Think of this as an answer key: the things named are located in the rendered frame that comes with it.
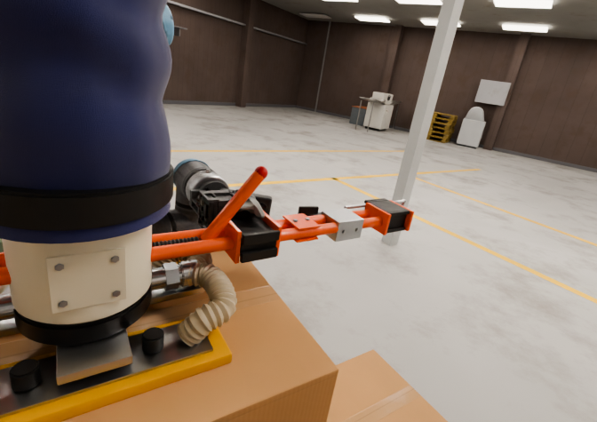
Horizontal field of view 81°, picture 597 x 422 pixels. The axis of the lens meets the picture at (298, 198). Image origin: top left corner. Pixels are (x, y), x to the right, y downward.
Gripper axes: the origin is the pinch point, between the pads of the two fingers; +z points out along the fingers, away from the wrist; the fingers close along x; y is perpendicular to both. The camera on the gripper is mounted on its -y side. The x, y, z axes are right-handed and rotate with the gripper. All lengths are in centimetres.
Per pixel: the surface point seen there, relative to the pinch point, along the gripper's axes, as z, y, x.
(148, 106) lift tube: 6.6, 20.8, 21.9
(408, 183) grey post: -154, -246, -52
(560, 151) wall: -435, -1394, -77
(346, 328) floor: -76, -117, -120
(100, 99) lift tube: 9.9, 25.9, 22.5
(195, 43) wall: -1189, -363, 79
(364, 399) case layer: -1, -46, -66
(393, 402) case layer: 4, -54, -66
